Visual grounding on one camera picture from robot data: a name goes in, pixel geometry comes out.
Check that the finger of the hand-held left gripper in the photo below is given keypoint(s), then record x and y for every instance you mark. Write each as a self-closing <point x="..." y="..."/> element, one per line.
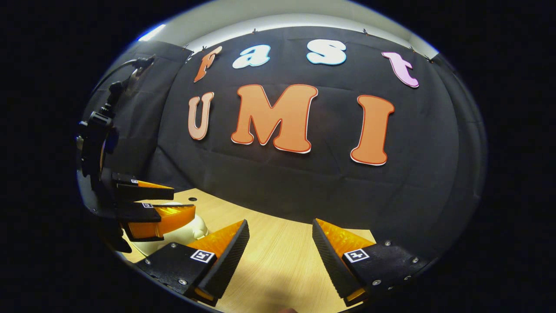
<point x="143" y="214"/>
<point x="130" y="191"/>

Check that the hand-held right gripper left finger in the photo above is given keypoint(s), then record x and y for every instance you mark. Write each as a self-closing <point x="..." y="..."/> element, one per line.
<point x="230" y="261"/>

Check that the ceiling light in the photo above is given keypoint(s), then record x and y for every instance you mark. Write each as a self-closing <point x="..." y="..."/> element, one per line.
<point x="152" y="32"/>

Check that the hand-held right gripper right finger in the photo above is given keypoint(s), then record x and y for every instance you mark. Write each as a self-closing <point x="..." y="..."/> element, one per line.
<point x="330" y="261"/>

